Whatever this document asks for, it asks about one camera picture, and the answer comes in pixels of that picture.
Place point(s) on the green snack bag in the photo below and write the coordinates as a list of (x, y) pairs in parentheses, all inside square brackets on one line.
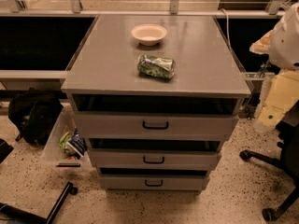
[(63, 143)]

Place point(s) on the grey top drawer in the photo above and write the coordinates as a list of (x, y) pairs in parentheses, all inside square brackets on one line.
[(154, 126)]

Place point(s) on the black backpack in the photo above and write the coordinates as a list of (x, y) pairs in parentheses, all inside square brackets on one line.
[(34, 113)]

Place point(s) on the black stand base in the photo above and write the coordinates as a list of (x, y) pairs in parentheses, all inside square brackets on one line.
[(16, 215)]

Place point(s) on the white bowl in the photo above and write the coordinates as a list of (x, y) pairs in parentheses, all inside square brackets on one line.
[(149, 34)]

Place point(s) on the grey drawer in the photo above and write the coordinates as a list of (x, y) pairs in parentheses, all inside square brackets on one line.
[(154, 126), (154, 159), (154, 182)]

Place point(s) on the dark blue snack bag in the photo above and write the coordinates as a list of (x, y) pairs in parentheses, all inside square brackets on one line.
[(77, 143)]

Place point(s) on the black office chair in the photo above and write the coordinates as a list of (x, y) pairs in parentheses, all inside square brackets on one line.
[(288, 161)]

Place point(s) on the grey bottom drawer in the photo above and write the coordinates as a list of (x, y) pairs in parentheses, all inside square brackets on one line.
[(154, 182)]

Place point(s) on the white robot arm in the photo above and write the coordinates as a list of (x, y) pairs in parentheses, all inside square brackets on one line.
[(284, 42)]

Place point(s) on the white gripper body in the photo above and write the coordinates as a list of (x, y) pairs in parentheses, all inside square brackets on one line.
[(286, 42)]

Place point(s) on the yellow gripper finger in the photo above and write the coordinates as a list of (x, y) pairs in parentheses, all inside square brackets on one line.
[(261, 46)]

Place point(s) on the grey middle drawer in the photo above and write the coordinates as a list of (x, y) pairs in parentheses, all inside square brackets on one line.
[(154, 159)]

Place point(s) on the green chip bag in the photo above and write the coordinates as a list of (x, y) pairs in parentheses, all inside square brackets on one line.
[(156, 66)]

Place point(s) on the black object at left edge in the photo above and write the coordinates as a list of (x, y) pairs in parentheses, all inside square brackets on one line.
[(5, 150)]

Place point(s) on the clear plastic bin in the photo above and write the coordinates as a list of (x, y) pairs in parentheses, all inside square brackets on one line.
[(53, 154)]

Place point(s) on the grey drawer cabinet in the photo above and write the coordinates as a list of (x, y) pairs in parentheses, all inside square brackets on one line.
[(105, 78)]

